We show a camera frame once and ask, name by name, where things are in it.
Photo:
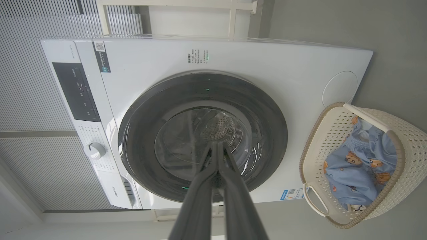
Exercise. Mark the white washing machine dial knob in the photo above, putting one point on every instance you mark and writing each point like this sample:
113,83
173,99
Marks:
94,150

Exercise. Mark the round white filter cover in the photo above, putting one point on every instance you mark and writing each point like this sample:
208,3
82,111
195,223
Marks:
339,89

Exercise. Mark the small printed text label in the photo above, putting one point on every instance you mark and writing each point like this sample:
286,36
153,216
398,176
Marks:
198,56

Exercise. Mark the blue bear-print garment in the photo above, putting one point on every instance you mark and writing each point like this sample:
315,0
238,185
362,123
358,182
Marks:
350,183
380,146

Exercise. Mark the cream perforated laundry basket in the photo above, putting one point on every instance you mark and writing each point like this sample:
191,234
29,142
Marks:
317,143

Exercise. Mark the white front-load washing machine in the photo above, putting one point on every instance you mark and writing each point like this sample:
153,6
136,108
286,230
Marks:
150,60

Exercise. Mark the washing machine round door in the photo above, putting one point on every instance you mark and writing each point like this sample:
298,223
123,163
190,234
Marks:
140,133

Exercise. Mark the black QR code sticker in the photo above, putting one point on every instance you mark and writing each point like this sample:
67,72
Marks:
101,56

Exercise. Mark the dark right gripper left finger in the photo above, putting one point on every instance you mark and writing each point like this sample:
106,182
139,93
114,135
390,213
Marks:
196,206

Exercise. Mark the blue energy label sticker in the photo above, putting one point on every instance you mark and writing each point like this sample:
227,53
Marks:
292,194

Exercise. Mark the black washing machine control panel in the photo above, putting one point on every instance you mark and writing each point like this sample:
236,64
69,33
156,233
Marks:
76,91

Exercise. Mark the white detergent drawer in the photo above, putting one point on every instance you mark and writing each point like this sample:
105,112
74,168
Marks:
115,190

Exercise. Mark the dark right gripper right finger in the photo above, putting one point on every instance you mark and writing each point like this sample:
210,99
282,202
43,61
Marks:
240,213

